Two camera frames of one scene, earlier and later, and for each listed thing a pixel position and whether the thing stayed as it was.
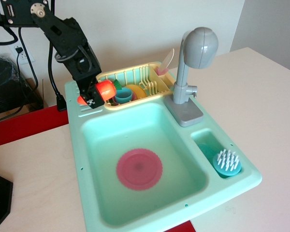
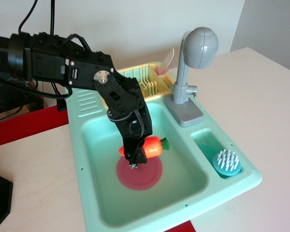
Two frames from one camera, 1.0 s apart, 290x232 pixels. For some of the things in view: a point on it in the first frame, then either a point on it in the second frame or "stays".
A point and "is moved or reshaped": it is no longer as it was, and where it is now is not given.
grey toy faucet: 197,49 stays
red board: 27,124 stays
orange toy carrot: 107,89 is moved or reshaped
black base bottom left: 1,197 stays
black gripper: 84,66 -> 129,109
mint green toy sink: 138,169 stays
